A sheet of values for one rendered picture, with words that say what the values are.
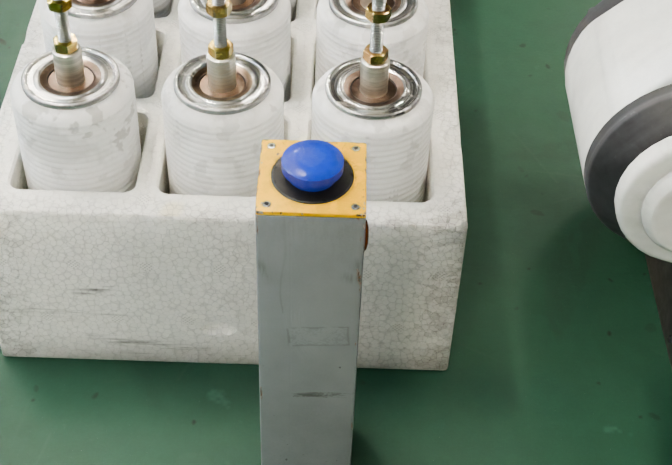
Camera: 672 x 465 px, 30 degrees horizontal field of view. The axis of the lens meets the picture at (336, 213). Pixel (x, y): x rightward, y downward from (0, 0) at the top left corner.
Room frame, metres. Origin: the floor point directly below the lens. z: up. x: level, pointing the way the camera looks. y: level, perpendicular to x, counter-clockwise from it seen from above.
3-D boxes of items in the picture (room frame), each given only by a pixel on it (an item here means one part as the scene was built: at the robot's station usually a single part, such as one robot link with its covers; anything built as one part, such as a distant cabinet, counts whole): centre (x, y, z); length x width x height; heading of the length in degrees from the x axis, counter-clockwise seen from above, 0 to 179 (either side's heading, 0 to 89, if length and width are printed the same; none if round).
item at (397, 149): (0.77, -0.03, 0.16); 0.10 x 0.10 x 0.18
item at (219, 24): (0.77, 0.09, 0.30); 0.01 x 0.01 x 0.08
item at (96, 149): (0.77, 0.21, 0.16); 0.10 x 0.10 x 0.18
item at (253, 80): (0.77, 0.09, 0.25); 0.08 x 0.08 x 0.01
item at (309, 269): (0.60, 0.02, 0.16); 0.07 x 0.07 x 0.31; 0
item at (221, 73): (0.77, 0.09, 0.26); 0.02 x 0.02 x 0.03
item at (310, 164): (0.60, 0.02, 0.32); 0.04 x 0.04 x 0.02
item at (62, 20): (0.77, 0.21, 0.30); 0.01 x 0.01 x 0.08
